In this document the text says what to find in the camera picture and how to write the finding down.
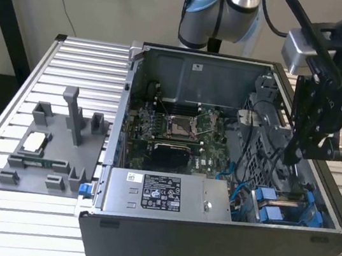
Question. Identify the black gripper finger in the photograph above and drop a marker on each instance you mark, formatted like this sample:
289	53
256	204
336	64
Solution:
318	145
303	106

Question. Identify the hard disk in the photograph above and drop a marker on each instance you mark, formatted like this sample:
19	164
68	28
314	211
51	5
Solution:
288	206

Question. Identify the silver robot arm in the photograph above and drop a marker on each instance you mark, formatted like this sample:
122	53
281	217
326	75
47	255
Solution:
219	19

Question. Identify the metal disk bay cage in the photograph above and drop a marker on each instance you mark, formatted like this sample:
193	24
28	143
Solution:
259	138

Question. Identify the black RAM slot bank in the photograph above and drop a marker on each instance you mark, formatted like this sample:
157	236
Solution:
179	140
177	105

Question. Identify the CPU socket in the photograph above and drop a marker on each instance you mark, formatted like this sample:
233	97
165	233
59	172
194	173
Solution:
180	126

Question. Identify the green motherboard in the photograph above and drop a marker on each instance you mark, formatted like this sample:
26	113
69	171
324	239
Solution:
175	141

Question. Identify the black graphics card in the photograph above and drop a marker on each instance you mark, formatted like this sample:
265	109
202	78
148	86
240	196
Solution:
170	154

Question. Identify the black PC case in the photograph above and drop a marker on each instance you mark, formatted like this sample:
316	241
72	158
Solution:
206	236

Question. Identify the silver power supply unit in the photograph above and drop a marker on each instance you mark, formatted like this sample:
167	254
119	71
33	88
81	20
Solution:
167	195

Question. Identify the blue case latch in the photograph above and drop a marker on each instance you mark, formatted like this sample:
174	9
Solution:
84	189

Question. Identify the grey parts rack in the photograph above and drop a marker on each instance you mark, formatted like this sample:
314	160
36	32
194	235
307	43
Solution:
54	155

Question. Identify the green RAM stick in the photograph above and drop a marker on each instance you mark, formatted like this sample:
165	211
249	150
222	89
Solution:
44	164

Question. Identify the silver CPU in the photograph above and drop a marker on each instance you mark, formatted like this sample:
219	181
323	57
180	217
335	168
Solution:
35	142

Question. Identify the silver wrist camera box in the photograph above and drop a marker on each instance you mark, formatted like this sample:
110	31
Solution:
301	51

